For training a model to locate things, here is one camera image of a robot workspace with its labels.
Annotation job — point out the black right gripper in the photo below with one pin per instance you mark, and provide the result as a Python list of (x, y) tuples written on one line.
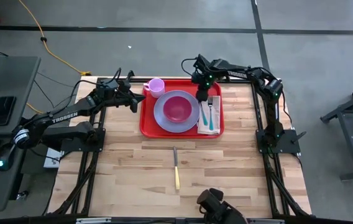
[(202, 93)]

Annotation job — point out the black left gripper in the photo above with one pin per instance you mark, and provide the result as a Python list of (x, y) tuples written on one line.
[(134, 107)]

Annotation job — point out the beige napkin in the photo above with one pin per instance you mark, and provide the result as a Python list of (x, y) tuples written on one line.
[(216, 109)]

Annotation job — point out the pink plastic mug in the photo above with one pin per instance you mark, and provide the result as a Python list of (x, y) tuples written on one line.
[(156, 87)]

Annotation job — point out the magenta plastic bowl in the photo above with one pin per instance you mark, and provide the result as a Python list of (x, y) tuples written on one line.
[(177, 109)]

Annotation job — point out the lavender plastic plate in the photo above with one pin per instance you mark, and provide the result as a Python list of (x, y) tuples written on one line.
[(176, 127)]

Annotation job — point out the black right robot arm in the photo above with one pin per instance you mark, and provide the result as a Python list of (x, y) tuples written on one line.
[(237, 74)]

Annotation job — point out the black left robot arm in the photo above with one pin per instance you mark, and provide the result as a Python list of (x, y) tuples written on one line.
[(64, 117)]

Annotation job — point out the red plastic tray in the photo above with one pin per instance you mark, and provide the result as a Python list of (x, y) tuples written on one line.
[(148, 124)]

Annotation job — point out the white power box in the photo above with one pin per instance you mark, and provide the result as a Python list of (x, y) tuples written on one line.
[(52, 160)]

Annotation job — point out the grey side desk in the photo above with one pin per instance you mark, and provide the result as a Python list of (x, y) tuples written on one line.
[(15, 77)]

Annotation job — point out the black smartphone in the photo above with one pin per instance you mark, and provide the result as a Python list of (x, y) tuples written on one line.
[(3, 111)]

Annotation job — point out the black computer mouse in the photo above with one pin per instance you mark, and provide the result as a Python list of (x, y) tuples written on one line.
[(4, 160)]

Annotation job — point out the black frame clamp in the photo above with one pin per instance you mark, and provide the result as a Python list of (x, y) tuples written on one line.
[(130, 74)]

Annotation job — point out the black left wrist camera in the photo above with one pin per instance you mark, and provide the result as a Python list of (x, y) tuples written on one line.
[(109, 84)]

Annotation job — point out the black metal table frame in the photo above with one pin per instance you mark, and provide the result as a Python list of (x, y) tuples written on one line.
[(88, 186)]

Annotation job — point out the black camera device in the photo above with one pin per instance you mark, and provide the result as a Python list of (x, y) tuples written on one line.
[(217, 208)]

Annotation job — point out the silver metal bracket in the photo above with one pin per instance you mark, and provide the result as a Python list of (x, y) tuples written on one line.
[(266, 221), (92, 221)]

